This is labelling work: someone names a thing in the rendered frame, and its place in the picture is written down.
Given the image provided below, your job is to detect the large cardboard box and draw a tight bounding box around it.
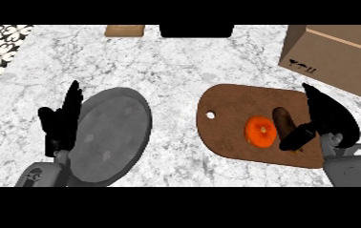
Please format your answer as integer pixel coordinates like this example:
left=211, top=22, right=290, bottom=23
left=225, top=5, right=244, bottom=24
left=278, top=25, right=361, bottom=96

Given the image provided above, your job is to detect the black and white patterned panel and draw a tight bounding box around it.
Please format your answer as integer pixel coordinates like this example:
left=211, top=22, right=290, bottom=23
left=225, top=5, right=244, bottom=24
left=0, top=25, right=35, bottom=75

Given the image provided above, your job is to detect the brown sweet potato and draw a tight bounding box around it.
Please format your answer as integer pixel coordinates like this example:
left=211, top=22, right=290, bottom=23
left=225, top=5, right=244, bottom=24
left=271, top=107, right=305, bottom=154

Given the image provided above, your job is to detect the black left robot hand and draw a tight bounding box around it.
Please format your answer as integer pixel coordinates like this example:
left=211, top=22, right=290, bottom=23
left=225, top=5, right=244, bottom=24
left=37, top=80, right=84, bottom=158

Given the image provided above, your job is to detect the small tan wooden block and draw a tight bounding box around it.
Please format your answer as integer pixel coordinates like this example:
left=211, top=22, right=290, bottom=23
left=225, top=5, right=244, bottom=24
left=103, top=25, right=146, bottom=38

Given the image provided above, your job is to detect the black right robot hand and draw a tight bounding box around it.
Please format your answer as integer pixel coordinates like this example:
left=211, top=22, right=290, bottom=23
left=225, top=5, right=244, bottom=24
left=278, top=82, right=361, bottom=152

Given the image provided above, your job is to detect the orange round fruit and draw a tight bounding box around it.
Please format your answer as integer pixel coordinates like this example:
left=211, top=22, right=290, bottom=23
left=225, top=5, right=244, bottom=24
left=244, top=115, right=279, bottom=149

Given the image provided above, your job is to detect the grey round plate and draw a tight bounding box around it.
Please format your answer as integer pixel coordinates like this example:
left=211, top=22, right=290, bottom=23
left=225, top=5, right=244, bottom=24
left=68, top=87, right=154, bottom=187

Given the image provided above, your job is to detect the black appliance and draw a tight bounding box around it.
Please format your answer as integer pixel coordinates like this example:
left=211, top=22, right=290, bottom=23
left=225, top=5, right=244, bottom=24
left=158, top=25, right=235, bottom=39

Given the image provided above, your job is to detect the brown wooden cutting board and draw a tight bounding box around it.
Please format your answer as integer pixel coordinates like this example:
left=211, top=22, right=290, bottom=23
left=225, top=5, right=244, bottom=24
left=195, top=83, right=327, bottom=169

